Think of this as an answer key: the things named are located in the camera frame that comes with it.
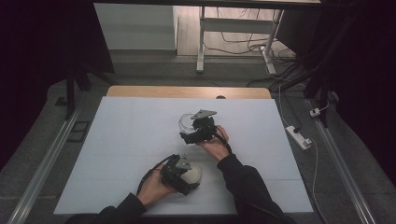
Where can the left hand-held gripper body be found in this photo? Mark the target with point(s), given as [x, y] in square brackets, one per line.
[172, 174]

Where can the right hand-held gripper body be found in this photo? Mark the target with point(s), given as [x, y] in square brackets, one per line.
[205, 126]

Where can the clear glass jar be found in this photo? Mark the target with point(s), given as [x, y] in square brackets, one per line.
[186, 123]

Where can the person's left hand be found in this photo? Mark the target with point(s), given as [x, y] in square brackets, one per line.
[154, 186]

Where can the person's right hand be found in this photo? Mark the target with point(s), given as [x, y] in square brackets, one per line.
[214, 147]

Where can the wooden table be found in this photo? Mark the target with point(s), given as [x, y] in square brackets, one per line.
[155, 92]

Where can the white table cover sheet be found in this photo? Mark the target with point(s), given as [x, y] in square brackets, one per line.
[124, 124]

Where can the white power strip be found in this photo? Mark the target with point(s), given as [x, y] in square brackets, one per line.
[298, 137]

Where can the white-legged standing desk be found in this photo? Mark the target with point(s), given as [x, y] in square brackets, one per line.
[236, 25]

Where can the small white adapter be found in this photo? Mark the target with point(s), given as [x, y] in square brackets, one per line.
[315, 112]

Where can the white cabinet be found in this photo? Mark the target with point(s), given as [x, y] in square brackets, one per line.
[135, 26]

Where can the black metal stand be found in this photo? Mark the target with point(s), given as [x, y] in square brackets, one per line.
[323, 93]
[70, 93]

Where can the black curtain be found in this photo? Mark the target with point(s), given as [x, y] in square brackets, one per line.
[367, 77]
[37, 62]

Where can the aluminium floor rail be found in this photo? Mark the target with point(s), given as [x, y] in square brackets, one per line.
[342, 168]
[46, 161]

